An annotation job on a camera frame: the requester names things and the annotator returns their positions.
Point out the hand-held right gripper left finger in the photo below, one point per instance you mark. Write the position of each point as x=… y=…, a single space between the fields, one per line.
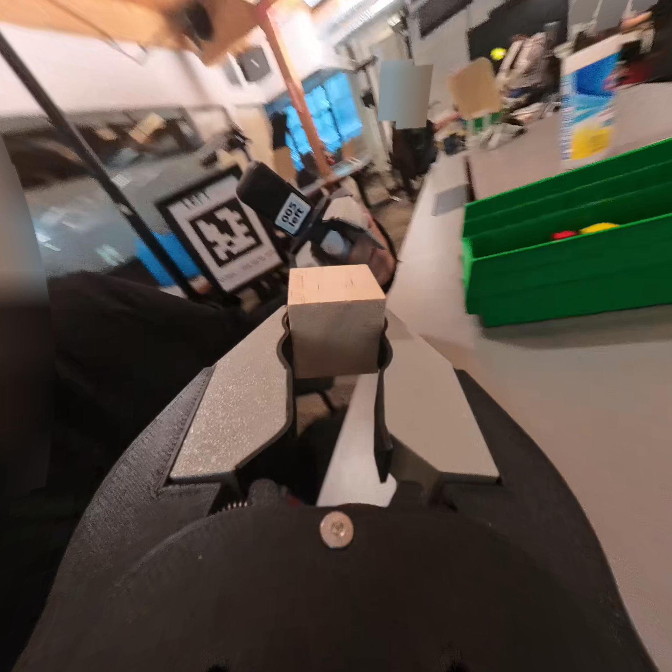
x=231 y=414

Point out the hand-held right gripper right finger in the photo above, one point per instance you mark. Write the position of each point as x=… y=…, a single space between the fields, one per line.
x=435 y=420

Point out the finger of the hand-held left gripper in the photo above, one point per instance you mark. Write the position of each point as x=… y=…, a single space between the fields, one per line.
x=333 y=244
x=349 y=212

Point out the medium natural wooden cube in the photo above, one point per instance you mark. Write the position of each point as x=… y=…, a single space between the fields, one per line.
x=336 y=336

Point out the green plastic bin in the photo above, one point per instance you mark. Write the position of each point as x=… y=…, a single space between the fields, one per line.
x=551 y=283

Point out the red wooden cube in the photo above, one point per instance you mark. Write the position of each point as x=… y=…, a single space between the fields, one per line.
x=564 y=235

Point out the yellow wooden cube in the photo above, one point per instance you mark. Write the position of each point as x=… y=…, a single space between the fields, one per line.
x=598 y=228

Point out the person's left forearm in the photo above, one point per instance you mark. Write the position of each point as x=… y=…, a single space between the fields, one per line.
x=131 y=341

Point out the person's left hand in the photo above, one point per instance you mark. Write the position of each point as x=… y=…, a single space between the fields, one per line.
x=380 y=260

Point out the white sign board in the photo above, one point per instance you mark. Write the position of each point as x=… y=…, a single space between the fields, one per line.
x=225 y=231

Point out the diagonal support beam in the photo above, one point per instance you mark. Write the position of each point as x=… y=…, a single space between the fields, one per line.
x=299 y=94

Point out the black diagonal pole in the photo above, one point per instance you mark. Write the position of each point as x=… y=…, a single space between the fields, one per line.
x=99 y=162

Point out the small wooden document stand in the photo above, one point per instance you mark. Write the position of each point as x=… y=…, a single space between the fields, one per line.
x=475 y=86

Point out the person's torso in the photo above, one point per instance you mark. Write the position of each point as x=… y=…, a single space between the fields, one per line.
x=31 y=472

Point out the wipes canister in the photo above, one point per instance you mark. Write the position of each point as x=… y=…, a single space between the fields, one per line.
x=588 y=105

